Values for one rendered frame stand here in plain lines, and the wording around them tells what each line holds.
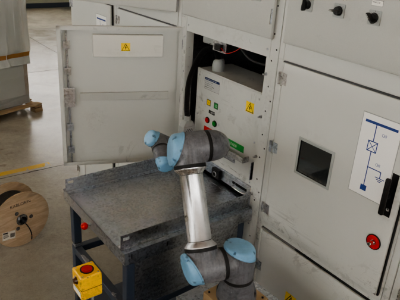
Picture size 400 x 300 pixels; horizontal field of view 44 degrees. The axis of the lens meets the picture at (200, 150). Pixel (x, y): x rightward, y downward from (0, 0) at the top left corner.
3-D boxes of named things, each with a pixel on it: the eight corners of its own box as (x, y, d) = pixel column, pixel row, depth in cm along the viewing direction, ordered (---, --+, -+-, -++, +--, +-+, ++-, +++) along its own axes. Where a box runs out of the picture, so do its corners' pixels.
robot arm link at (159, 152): (184, 160, 209) (177, 141, 215) (158, 163, 205) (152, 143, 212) (181, 171, 215) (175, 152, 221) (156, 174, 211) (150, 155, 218)
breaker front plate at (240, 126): (249, 190, 236) (261, 94, 216) (191, 153, 271) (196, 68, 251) (252, 188, 237) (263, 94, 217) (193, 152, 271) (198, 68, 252)
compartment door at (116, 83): (63, 161, 268) (55, 23, 238) (176, 155, 284) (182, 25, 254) (63, 166, 262) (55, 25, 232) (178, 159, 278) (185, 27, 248)
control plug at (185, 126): (183, 153, 259) (184, 122, 252) (177, 150, 263) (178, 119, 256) (194, 150, 264) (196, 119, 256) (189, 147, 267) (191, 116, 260)
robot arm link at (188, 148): (232, 283, 169) (211, 127, 172) (191, 291, 165) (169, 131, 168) (219, 277, 181) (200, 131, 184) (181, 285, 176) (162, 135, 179)
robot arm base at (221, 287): (264, 300, 182) (266, 279, 178) (231, 315, 175) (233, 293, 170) (240, 277, 194) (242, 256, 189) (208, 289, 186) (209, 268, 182)
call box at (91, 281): (81, 302, 175) (80, 278, 170) (72, 289, 180) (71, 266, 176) (102, 293, 179) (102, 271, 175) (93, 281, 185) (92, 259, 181)
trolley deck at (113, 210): (124, 266, 196) (124, 254, 193) (63, 199, 240) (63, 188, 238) (250, 219, 234) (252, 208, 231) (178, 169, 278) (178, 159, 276)
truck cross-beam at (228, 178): (252, 200, 236) (253, 189, 233) (187, 158, 274) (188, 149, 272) (260, 197, 238) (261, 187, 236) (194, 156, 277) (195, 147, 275)
